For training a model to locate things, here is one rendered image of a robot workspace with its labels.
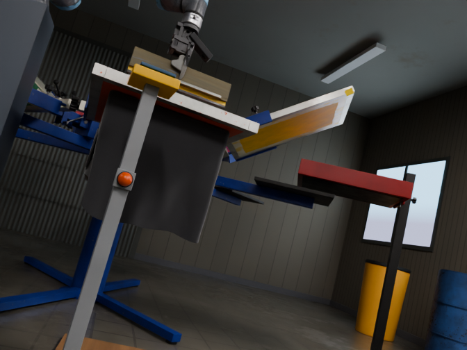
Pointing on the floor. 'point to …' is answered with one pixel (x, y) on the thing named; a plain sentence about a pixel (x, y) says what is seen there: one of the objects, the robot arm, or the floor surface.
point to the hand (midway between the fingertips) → (180, 78)
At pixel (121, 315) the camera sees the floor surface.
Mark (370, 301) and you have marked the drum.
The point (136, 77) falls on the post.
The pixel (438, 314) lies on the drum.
